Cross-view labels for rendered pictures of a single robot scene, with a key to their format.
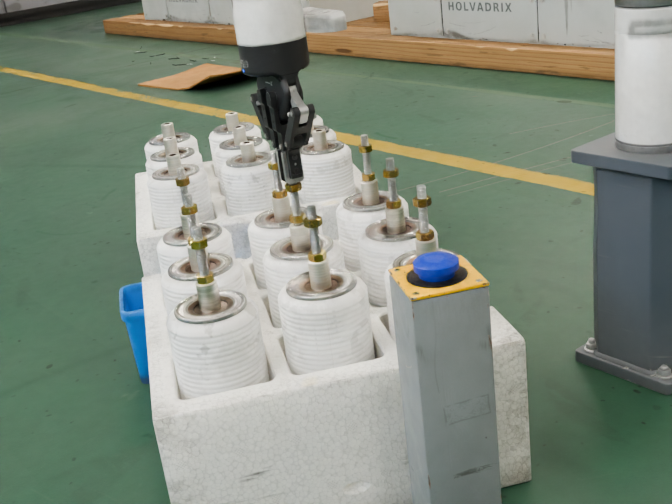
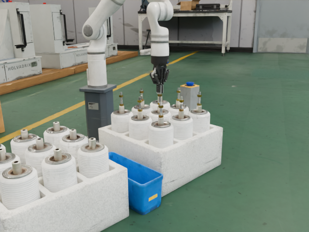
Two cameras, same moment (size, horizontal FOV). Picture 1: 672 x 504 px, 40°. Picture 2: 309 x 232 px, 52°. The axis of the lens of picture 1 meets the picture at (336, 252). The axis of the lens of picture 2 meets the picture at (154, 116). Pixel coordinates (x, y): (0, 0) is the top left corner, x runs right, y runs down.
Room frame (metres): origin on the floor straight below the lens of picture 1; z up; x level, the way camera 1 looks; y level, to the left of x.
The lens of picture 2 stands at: (1.77, 1.12, 0.64)
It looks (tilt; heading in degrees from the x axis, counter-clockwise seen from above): 17 degrees down; 236
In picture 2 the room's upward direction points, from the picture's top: 1 degrees counter-clockwise
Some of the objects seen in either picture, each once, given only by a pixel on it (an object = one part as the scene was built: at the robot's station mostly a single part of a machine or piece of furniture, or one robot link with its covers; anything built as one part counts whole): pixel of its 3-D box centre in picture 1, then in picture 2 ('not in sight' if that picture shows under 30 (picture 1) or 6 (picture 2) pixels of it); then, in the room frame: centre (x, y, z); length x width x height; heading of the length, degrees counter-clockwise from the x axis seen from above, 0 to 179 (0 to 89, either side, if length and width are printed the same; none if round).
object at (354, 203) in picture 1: (371, 201); (122, 112); (1.14, -0.05, 0.25); 0.08 x 0.08 x 0.01
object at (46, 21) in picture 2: not in sight; (74, 33); (0.13, -3.23, 0.45); 1.51 x 0.57 x 0.74; 36
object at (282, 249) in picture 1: (301, 247); (159, 112); (1.01, 0.04, 0.25); 0.08 x 0.08 x 0.01
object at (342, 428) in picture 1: (317, 368); (160, 146); (1.00, 0.04, 0.09); 0.39 x 0.39 x 0.18; 10
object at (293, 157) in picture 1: (295, 157); not in sight; (0.99, 0.03, 0.37); 0.03 x 0.01 x 0.05; 24
